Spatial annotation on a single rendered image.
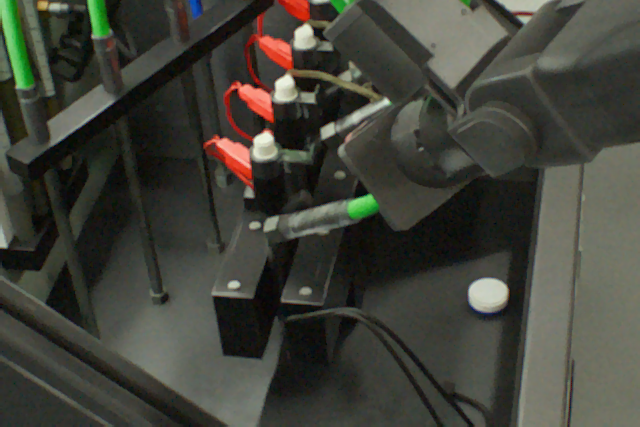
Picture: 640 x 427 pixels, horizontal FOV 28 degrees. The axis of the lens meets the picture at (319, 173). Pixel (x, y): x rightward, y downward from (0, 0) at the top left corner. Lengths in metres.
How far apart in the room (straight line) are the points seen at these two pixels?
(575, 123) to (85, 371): 0.33
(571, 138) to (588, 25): 0.06
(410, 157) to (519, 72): 0.17
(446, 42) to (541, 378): 0.47
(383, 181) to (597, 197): 1.94
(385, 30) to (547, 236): 0.56
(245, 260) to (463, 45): 0.52
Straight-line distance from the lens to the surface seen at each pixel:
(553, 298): 1.16
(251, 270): 1.16
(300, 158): 1.08
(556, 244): 1.22
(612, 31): 0.60
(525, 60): 0.63
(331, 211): 0.94
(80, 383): 0.79
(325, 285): 1.14
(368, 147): 0.80
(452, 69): 0.68
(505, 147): 0.65
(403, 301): 1.33
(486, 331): 1.30
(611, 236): 2.64
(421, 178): 0.79
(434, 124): 0.72
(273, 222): 0.99
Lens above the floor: 1.78
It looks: 40 degrees down
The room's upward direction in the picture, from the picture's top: 6 degrees counter-clockwise
